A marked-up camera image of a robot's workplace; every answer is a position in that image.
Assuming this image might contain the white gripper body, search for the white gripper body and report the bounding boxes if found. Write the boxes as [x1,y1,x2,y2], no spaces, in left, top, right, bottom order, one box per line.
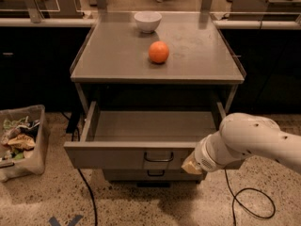
[195,132,230,172]

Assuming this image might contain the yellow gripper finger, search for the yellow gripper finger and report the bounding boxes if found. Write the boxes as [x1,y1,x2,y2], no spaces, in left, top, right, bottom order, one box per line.
[182,152,203,175]

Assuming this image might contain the grey top drawer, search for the grey top drawer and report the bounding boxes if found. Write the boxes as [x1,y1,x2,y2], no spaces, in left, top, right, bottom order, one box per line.
[64,102,217,170]

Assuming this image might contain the grey drawer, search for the grey drawer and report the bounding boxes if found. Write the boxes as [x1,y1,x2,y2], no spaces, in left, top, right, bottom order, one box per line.
[103,169,206,182]
[64,102,217,170]

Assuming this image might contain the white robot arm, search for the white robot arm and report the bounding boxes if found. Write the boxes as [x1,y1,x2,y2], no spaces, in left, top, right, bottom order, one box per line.
[182,113,301,174]

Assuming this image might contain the grey middle drawer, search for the grey middle drawer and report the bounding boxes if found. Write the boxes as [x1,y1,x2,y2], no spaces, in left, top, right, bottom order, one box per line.
[103,169,206,182]

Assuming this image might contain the grey metal cabinet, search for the grey metal cabinet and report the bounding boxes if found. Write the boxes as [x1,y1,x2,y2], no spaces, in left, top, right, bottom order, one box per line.
[64,12,246,184]

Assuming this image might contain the orange fruit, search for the orange fruit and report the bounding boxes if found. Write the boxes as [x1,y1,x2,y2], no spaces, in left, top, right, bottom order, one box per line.
[149,41,169,64]

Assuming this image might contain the white ceramic bowl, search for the white ceramic bowl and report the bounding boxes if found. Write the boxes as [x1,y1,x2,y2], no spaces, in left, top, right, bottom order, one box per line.
[135,11,162,33]

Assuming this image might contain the blue tape mark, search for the blue tape mark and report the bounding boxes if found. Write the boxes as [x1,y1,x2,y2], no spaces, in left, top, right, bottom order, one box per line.
[48,214,85,226]

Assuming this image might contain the clear plastic bin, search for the clear plastic bin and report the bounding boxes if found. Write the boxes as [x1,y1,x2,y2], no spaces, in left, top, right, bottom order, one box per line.
[0,105,49,182]

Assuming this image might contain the crumpled snack bags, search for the crumpled snack bags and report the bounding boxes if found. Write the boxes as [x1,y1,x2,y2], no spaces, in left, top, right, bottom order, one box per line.
[0,116,40,161]

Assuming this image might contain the black cable right floor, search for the black cable right floor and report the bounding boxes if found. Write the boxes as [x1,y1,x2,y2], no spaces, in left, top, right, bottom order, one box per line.
[223,169,277,226]

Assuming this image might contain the black cable floor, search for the black cable floor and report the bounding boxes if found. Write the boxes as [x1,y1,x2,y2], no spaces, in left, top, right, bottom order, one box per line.
[61,110,100,226]
[223,169,277,226]

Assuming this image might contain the black cable left floor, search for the black cable left floor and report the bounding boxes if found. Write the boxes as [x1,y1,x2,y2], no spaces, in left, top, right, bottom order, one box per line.
[61,110,100,226]

